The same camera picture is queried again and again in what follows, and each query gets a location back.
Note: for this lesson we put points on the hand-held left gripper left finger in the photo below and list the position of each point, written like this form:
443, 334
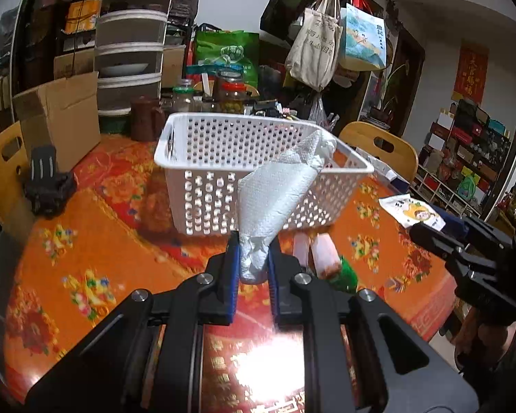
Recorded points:
234, 266

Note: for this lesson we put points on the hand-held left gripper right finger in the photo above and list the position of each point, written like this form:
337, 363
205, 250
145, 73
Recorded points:
275, 286

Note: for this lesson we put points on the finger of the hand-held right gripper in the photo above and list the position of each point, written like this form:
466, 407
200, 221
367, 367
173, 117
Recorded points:
449, 220
434, 238

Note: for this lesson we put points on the white yellow printed packet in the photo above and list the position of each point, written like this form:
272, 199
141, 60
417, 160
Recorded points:
413, 213

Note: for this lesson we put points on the white paper towel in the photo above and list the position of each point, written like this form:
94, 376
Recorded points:
266, 198

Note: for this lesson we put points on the white perforated plastic basket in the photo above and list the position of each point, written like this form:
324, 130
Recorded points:
206, 155

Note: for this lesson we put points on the pale pink packet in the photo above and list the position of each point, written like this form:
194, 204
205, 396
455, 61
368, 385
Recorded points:
302, 249

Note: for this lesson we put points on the white red snack packet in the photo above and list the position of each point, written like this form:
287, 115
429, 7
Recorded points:
324, 256

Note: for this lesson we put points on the shelf of boxes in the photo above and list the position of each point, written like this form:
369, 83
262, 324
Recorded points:
460, 159

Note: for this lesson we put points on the green snack packet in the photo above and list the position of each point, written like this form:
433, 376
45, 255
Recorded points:
347, 275

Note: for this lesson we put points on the wooden chair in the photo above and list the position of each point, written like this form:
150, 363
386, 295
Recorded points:
0, 172
370, 137

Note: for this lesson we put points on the potted plant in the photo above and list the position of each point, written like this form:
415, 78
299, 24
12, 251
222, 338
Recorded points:
389, 94

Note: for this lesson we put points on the glass jar red lid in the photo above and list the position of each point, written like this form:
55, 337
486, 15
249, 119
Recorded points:
230, 97

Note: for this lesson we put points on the brown ceramic mug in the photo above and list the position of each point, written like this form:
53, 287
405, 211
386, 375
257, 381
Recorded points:
144, 118

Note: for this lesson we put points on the glass jar green lid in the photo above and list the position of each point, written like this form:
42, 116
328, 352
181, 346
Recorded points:
183, 100

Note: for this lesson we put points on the blue printed paper bag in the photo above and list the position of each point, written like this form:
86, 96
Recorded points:
363, 38

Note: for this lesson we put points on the black clamp device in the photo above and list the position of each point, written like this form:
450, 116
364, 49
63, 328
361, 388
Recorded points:
47, 185

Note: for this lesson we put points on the green shopping bag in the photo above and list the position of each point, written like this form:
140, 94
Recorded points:
228, 51

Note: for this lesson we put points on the beige canvas tote bag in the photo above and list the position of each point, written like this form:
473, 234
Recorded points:
314, 51

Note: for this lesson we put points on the brown cardboard box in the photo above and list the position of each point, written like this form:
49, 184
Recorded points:
56, 116

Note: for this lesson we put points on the stacked grey plastic drawers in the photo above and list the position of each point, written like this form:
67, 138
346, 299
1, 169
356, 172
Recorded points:
129, 43

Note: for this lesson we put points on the black hanging bag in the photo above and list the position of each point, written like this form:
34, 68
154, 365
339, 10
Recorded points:
279, 8

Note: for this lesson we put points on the yellow printed carton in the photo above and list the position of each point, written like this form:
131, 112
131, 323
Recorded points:
81, 15

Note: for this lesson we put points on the red wall poster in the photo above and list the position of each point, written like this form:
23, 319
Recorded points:
471, 73

